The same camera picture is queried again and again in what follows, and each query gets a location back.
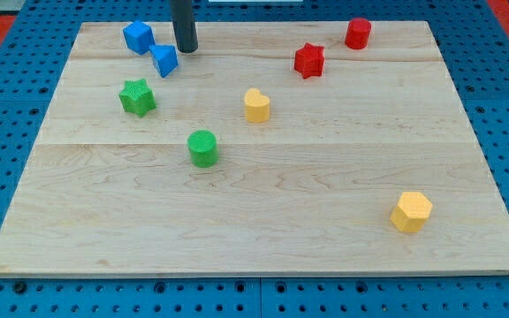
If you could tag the red star block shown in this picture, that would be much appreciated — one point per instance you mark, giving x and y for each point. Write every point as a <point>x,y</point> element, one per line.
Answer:
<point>309,60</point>

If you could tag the green cylinder block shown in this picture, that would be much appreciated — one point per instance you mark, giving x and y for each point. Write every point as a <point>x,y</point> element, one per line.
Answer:
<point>202,146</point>

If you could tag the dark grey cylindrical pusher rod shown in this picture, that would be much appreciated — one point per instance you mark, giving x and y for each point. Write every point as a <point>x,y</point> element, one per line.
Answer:
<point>183,22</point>

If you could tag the yellow hexagon block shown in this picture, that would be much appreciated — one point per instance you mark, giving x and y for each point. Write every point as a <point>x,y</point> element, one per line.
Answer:
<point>411,212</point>

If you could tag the light wooden board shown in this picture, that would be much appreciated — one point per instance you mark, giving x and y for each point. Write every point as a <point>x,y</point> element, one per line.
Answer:
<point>106,193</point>

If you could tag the blue cube block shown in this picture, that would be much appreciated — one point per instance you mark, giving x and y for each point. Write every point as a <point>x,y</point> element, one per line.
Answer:
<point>139,37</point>

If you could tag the red cylinder block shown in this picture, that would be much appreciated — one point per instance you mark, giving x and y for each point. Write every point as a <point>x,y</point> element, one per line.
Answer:
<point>357,33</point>

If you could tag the blue triangle block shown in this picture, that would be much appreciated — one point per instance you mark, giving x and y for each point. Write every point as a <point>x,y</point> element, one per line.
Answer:
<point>164,58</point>

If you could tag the yellow heart block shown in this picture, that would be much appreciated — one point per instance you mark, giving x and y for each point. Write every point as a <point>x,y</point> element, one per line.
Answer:
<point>257,106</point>

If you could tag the green star block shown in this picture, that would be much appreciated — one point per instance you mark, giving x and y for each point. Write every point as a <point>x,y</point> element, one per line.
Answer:
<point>137,97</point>

